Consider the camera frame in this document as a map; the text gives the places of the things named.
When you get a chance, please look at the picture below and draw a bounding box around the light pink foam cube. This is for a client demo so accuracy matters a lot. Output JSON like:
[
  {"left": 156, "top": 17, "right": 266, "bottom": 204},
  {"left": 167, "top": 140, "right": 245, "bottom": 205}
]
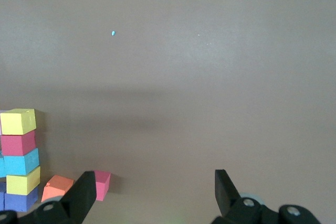
[{"left": 0, "top": 110, "right": 6, "bottom": 136}]

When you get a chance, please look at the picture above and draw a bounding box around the chipped blue foam cube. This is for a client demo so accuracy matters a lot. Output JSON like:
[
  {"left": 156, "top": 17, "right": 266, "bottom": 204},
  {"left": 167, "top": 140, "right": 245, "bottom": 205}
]
[{"left": 3, "top": 147, "right": 40, "bottom": 176}]

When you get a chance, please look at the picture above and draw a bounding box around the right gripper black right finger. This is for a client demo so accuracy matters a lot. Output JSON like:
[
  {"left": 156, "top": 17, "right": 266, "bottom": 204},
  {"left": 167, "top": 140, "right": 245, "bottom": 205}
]
[{"left": 211, "top": 168, "right": 323, "bottom": 224}]

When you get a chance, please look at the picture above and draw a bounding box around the dented orange foam cube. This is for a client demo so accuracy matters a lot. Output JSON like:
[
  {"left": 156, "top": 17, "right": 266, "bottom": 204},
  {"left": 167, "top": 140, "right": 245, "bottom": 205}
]
[{"left": 40, "top": 174, "right": 75, "bottom": 203}]

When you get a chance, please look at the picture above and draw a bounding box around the red foam cube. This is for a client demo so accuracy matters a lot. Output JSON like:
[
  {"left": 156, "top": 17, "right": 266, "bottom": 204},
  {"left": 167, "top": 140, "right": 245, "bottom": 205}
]
[
  {"left": 0, "top": 130, "right": 37, "bottom": 156},
  {"left": 93, "top": 170, "right": 112, "bottom": 201}
]

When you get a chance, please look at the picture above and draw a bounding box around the yellow foam cube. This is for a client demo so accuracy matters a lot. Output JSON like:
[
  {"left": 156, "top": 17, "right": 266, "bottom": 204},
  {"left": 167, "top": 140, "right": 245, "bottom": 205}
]
[
  {"left": 0, "top": 108, "right": 37, "bottom": 136},
  {"left": 5, "top": 166, "right": 41, "bottom": 196}
]

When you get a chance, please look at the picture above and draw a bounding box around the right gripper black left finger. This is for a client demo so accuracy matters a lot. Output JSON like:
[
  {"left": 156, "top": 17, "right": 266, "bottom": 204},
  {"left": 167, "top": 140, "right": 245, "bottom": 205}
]
[{"left": 0, "top": 170, "right": 97, "bottom": 224}]

